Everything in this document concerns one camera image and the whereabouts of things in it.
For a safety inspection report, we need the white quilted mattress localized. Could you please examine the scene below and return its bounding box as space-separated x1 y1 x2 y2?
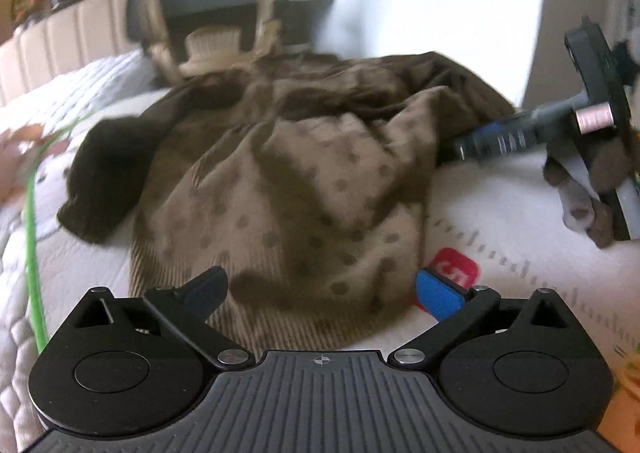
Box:
1 49 169 198

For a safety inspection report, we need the beige black office chair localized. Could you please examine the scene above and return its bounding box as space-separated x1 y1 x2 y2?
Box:
128 0 281 84

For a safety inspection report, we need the cartoon ruler play mat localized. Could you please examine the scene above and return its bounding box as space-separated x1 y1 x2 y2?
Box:
0 112 640 453

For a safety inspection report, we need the red potted plant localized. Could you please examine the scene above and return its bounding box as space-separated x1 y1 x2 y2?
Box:
10 0 49 28

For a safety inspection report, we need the brown corduroy garment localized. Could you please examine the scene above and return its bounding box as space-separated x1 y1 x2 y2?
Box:
58 52 513 353

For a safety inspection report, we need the beige padded bed headboard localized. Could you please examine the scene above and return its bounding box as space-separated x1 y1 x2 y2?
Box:
1 0 138 106

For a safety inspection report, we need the gloved right hand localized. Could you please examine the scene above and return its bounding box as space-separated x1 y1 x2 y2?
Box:
544 127 639 248

